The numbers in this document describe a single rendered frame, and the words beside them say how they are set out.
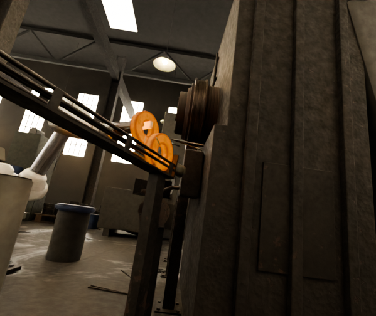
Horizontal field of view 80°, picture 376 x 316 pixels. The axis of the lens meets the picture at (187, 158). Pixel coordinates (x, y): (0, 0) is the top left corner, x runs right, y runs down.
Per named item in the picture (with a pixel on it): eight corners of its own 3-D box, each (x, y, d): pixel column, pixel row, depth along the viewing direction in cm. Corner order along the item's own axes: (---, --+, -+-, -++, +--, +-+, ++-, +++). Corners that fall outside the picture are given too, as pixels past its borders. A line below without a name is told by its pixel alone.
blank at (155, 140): (161, 179, 90) (154, 179, 92) (177, 155, 101) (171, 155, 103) (145, 148, 82) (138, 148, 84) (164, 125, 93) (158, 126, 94)
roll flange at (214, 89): (205, 160, 167) (212, 103, 179) (218, 140, 122) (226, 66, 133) (192, 158, 167) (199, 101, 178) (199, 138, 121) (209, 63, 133)
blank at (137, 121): (162, 122, 109) (156, 123, 110) (140, 103, 97) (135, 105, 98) (154, 152, 103) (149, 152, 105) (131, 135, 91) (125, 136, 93)
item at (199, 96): (192, 158, 167) (199, 101, 178) (199, 138, 121) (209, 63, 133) (183, 157, 167) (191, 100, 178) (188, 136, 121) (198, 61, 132)
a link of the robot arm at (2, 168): (-36, 193, 133) (-20, 158, 140) (-1, 199, 149) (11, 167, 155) (-23, 195, 126) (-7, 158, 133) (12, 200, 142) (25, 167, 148)
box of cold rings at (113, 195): (161, 237, 432) (167, 195, 451) (161, 242, 352) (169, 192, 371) (105, 230, 421) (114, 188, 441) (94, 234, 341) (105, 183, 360)
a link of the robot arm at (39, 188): (0, 190, 152) (33, 196, 170) (8, 202, 143) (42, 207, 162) (64, 94, 158) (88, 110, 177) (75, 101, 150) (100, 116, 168)
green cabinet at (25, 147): (-15, 218, 359) (15, 130, 396) (14, 217, 427) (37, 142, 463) (16, 222, 361) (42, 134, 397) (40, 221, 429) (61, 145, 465)
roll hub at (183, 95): (181, 140, 159) (186, 105, 166) (182, 125, 132) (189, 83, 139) (172, 139, 159) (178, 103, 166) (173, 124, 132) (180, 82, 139)
